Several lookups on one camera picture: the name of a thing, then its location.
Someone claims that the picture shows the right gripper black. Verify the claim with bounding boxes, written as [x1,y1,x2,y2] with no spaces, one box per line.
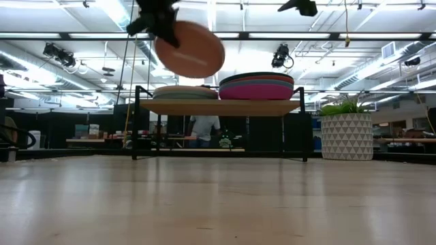
[277,0,319,18]

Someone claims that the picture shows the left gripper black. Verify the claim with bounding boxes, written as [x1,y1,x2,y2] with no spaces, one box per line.
[126,0,181,48]

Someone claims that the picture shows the terracotta brown plate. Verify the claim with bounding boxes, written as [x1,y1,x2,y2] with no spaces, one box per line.
[154,20,226,80]

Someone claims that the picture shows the cream plate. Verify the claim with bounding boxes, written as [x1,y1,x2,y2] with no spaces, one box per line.
[153,85,219,95]

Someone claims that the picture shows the gray plate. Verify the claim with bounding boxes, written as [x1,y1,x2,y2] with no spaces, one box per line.
[153,90,219,98]

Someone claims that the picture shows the dark teal plate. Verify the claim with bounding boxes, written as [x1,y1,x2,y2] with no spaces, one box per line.
[220,71,295,82]

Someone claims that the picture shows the blue plate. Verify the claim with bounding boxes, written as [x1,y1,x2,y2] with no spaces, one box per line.
[219,79,295,91]

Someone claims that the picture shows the pink plate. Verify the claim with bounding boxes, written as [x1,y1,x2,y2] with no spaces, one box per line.
[219,83,295,101]

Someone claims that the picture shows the wooden shelf black metal legs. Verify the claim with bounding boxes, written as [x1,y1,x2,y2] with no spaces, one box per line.
[131,84,309,163]

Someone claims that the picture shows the black overhead light bar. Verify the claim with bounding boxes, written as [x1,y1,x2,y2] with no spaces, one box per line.
[0,31,436,42]

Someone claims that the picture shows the black ceiling-hung device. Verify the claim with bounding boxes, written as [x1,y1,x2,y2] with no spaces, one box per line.
[42,42,78,69]
[270,43,295,69]

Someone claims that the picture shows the person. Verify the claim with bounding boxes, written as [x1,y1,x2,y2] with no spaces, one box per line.
[188,115,222,149]

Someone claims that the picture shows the small green figure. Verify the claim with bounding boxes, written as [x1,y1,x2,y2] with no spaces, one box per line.
[218,133,233,149]

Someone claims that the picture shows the potted succulent white patterned pot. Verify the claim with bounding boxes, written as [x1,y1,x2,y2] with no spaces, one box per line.
[317,90,375,161]

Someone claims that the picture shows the long thin black cable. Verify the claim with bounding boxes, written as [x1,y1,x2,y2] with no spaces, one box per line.
[116,0,136,107]

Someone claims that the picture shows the hanging yellow cable with plug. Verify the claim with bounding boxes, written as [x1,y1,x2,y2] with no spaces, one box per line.
[343,0,352,48]

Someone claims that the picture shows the black aluminium table frame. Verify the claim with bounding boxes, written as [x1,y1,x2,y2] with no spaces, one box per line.
[0,146,436,166]

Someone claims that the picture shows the black looped cable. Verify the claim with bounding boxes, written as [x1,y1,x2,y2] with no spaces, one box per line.
[0,122,37,151]

